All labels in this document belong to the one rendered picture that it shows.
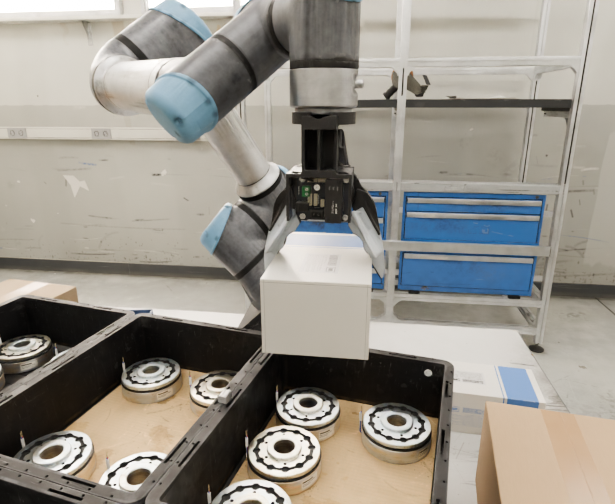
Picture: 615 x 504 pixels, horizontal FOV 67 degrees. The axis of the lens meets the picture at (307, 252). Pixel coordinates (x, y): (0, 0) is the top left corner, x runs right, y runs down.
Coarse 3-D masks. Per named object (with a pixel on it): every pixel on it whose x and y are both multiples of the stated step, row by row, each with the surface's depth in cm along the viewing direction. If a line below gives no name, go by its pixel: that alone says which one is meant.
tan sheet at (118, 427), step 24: (96, 408) 79; (120, 408) 79; (144, 408) 79; (168, 408) 79; (96, 432) 73; (120, 432) 73; (144, 432) 73; (168, 432) 73; (96, 456) 68; (120, 456) 68; (96, 480) 64
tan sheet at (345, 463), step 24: (360, 408) 79; (336, 432) 73; (360, 432) 73; (432, 432) 73; (336, 456) 68; (360, 456) 68; (432, 456) 68; (240, 480) 64; (336, 480) 64; (360, 480) 64; (384, 480) 64; (408, 480) 64
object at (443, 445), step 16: (384, 352) 77; (256, 368) 73; (448, 368) 73; (240, 384) 69; (448, 384) 69; (448, 400) 65; (224, 416) 62; (448, 416) 62; (208, 432) 58; (448, 432) 58; (192, 448) 56; (448, 448) 56; (176, 464) 53; (448, 464) 53; (160, 480) 51; (176, 480) 52; (160, 496) 49; (432, 496) 49
